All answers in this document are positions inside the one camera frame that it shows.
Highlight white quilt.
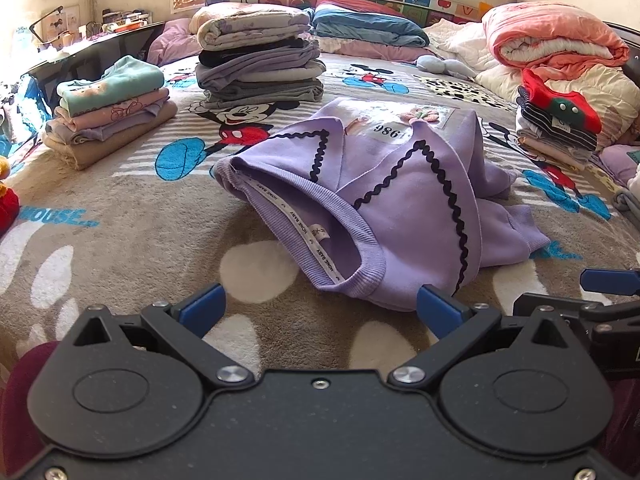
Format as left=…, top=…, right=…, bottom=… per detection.
left=425, top=19, right=501, bottom=73

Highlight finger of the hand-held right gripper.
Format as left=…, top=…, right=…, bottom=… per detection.
left=514, top=268, right=640, bottom=319

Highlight stack of grey folded clothes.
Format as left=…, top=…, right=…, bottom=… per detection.
left=194, top=35, right=327, bottom=110

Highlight lavender folded garment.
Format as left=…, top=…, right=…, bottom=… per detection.
left=47, top=100, right=178, bottom=143

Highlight blue cloth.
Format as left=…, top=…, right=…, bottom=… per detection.
left=0, top=75, right=51, bottom=156

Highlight pile of small desk items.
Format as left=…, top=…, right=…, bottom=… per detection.
left=82, top=7, right=152, bottom=37

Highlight lavender sweater with black trim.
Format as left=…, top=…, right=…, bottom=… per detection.
left=215, top=97, right=551, bottom=311

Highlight folded floral blanket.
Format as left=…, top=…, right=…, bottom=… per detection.
left=190, top=2, right=313, bottom=52

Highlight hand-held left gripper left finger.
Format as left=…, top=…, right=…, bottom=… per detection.
left=60, top=282, right=256, bottom=391

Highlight pink folded quilt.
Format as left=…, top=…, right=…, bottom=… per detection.
left=481, top=2, right=631, bottom=68

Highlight dark wooden headboard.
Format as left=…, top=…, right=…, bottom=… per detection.
left=602, top=20, right=640, bottom=53

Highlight person's maroon pants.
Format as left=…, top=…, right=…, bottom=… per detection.
left=0, top=342, right=63, bottom=463

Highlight light blue plush toy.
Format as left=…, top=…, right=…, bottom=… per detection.
left=416, top=55, right=478, bottom=80

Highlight navy striped folded garment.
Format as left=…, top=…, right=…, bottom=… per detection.
left=516, top=86, right=598, bottom=151

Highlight lavender pillow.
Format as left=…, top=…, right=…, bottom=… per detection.
left=147, top=19, right=201, bottom=66

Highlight red and yellow plush toy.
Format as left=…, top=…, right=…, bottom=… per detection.
left=0, top=155, right=21, bottom=236

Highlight pink floral bedding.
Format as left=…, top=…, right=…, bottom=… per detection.
left=310, top=35, right=441, bottom=63

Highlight red folded blanket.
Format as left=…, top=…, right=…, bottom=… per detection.
left=315, top=0, right=406, bottom=16

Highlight black desk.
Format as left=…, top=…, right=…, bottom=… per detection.
left=25, top=22, right=166, bottom=91

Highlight pink folded shirt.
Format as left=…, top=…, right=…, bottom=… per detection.
left=52, top=87, right=171, bottom=128

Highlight lavender patchwork cloth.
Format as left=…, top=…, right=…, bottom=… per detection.
left=600, top=145, right=640, bottom=186

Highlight beige pink folded garment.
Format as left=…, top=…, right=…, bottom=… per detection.
left=515, top=127, right=593, bottom=171

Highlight red and green sweater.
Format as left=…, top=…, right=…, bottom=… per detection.
left=521, top=67, right=603, bottom=133

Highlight cream quilt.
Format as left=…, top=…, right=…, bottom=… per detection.
left=475, top=60, right=640, bottom=151

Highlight black desk lamp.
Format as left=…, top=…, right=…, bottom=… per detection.
left=29, top=6, right=66, bottom=42

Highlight blue folded blanket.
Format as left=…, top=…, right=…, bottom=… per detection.
left=312, top=4, right=431, bottom=48

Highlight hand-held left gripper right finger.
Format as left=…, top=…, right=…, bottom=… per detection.
left=387, top=284, right=571, bottom=390

